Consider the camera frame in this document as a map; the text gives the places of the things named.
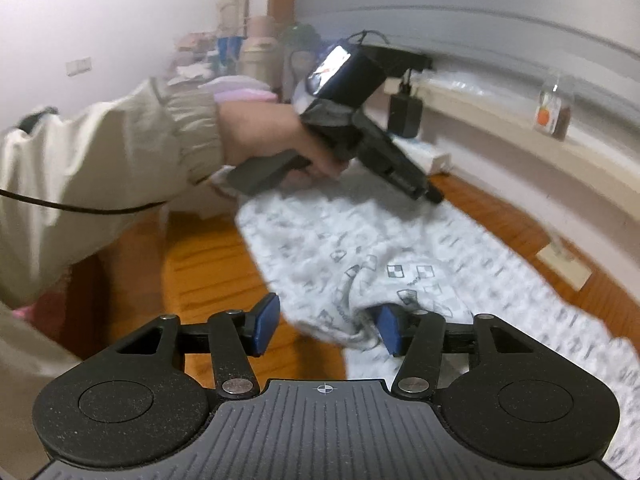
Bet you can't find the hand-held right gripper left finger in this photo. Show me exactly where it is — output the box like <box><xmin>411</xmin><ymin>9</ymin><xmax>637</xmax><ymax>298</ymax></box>
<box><xmin>116</xmin><ymin>292</ymin><xmax>281</xmax><ymax>401</ymax></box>

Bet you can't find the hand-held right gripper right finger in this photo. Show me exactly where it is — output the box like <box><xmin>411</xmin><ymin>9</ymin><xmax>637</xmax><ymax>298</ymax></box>
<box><xmin>372</xmin><ymin>304</ymin><xmax>538</xmax><ymax>401</ymax></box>

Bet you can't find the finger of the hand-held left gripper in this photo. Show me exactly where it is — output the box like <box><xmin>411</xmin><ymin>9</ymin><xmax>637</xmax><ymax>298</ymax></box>
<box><xmin>387</xmin><ymin>157</ymin><xmax>445</xmax><ymax>206</ymax></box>

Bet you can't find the printed white garment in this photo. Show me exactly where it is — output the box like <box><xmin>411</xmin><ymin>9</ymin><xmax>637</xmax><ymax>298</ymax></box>
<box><xmin>220</xmin><ymin>167</ymin><xmax>640</xmax><ymax>466</ymax></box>

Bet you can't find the person's left forearm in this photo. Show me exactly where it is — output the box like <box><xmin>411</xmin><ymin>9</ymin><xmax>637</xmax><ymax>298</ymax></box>
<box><xmin>0</xmin><ymin>76</ymin><xmax>223</xmax><ymax>311</ymax></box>

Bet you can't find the person's left hand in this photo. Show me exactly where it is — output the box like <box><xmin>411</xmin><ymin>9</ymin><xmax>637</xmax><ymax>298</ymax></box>
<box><xmin>217</xmin><ymin>102</ymin><xmax>351</xmax><ymax>181</ymax></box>

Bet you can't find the clear bottle with green lid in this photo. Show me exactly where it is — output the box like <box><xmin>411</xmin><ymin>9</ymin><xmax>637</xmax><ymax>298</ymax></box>
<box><xmin>280</xmin><ymin>22</ymin><xmax>321</xmax><ymax>101</ymax></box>

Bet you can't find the black power adapter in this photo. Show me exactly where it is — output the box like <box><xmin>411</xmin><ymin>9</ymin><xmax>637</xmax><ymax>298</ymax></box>
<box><xmin>387</xmin><ymin>77</ymin><xmax>426</xmax><ymax>138</ymax></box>

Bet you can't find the beige container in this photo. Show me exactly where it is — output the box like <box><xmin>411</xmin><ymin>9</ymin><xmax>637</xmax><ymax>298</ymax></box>
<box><xmin>240</xmin><ymin>16</ymin><xmax>280</xmax><ymax>86</ymax></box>

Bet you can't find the beige window sill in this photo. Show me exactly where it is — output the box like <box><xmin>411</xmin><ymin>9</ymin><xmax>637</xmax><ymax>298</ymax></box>
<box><xmin>385</xmin><ymin>77</ymin><xmax>640</xmax><ymax>231</ymax></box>

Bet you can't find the clear plastic wrap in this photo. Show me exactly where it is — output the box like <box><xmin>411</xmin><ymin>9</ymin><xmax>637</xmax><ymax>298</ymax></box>
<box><xmin>425</xmin><ymin>72</ymin><xmax>506</xmax><ymax>106</ymax></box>

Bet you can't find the pink tissue pack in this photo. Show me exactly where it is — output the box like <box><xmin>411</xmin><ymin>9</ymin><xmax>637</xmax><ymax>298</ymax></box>
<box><xmin>200</xmin><ymin>75</ymin><xmax>278</xmax><ymax>103</ymax></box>

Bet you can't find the grey window blind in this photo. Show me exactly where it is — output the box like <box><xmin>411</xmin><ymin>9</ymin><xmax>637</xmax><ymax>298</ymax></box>
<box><xmin>292</xmin><ymin>0</ymin><xmax>640</xmax><ymax>146</ymax></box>

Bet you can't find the small glass bottle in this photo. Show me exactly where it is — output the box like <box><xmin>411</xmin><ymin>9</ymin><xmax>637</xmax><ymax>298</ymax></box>
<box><xmin>532</xmin><ymin>72</ymin><xmax>573</xmax><ymax>141</ymax></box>

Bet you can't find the small beige block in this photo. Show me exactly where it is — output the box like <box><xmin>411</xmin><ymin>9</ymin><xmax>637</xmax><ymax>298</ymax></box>
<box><xmin>536</xmin><ymin>241</ymin><xmax>594</xmax><ymax>292</ymax></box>

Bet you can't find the person's beige jacket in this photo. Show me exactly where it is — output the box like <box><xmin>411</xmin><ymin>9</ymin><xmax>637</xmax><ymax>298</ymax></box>
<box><xmin>0</xmin><ymin>300</ymin><xmax>83</xmax><ymax>466</ymax></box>

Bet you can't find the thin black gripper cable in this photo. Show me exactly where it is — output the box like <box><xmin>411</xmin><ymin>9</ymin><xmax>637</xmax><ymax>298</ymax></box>
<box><xmin>0</xmin><ymin>187</ymin><xmax>168</xmax><ymax>214</ymax></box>

